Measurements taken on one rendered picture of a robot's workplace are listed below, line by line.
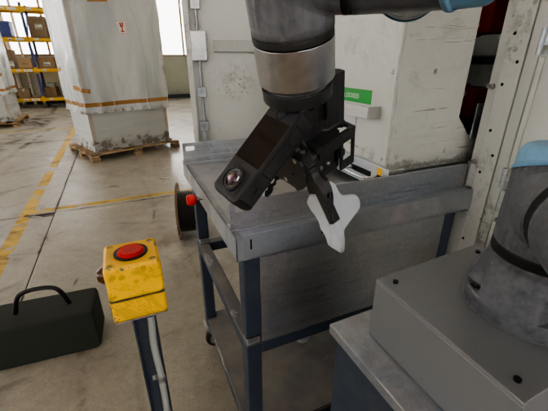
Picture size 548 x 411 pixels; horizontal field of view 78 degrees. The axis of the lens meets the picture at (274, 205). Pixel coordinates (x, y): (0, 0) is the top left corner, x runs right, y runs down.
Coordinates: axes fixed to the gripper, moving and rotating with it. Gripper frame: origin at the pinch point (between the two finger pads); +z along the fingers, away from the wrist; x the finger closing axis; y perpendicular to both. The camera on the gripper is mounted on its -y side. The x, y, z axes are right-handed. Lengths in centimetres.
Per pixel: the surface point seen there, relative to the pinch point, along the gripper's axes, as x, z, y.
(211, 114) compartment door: 92, 32, 33
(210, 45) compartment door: 96, 9, 43
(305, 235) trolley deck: 12.3, 22.5, 11.2
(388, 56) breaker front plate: 22, -1, 49
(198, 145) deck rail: 72, 29, 16
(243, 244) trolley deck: 16.6, 17.7, -1.7
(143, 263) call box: 13.3, 3.4, -19.1
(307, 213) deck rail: 15.5, 20.6, 14.8
